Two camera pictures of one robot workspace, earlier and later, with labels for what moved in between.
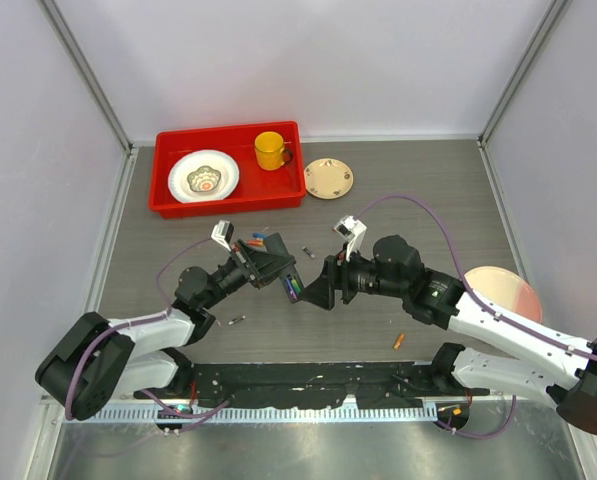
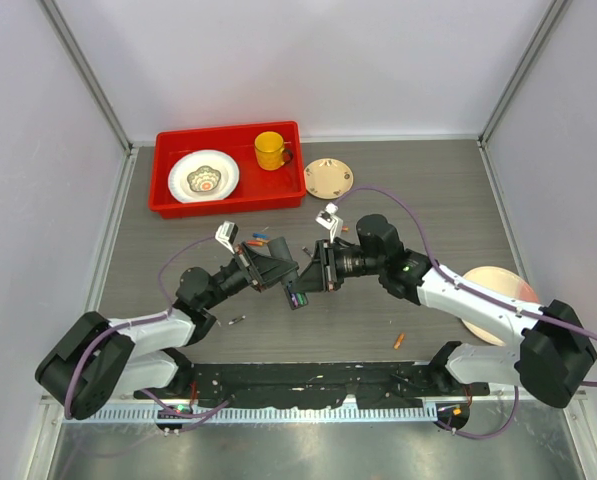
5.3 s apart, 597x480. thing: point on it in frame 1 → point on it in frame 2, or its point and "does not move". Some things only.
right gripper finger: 322,292 → 311,278
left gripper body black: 242,259 does not move
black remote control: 292,283 does not move
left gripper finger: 266,264 does not move
